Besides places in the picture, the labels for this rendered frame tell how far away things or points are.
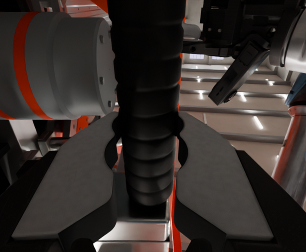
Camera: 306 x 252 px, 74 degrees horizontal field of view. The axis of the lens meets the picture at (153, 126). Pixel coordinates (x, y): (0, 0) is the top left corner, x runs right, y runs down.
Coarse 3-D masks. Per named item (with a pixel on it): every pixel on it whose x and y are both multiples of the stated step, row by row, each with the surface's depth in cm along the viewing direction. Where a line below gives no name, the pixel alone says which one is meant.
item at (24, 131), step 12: (0, 120) 30; (12, 120) 30; (24, 120) 33; (0, 132) 31; (12, 132) 31; (24, 132) 33; (36, 132) 37; (12, 144) 32; (24, 144) 33; (36, 144) 37; (12, 156) 33; (12, 168) 35; (12, 180) 36
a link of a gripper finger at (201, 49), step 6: (186, 42) 30; (192, 42) 29; (198, 42) 29; (204, 42) 29; (210, 42) 29; (186, 48) 29; (192, 48) 30; (198, 48) 29; (204, 48) 29; (210, 48) 29; (216, 48) 28; (216, 54) 29
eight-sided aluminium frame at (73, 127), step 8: (32, 0) 44; (40, 0) 44; (48, 0) 44; (56, 0) 44; (64, 0) 46; (40, 8) 44; (48, 8) 48; (56, 8) 44; (64, 8) 47; (48, 120) 50; (56, 120) 52; (64, 120) 50; (72, 120) 51; (48, 128) 50; (56, 128) 52; (64, 128) 50; (72, 128) 51; (56, 136) 52; (64, 136) 49
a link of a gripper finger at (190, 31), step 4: (184, 24) 30; (188, 24) 30; (192, 24) 29; (184, 28) 30; (188, 28) 30; (192, 28) 30; (196, 28) 29; (184, 32) 30; (188, 32) 30; (192, 32) 30; (196, 32) 30; (200, 32) 30; (184, 36) 30; (188, 36) 30; (192, 36) 30; (196, 36) 30; (184, 40) 30; (188, 40) 30; (192, 40) 30; (196, 40) 30
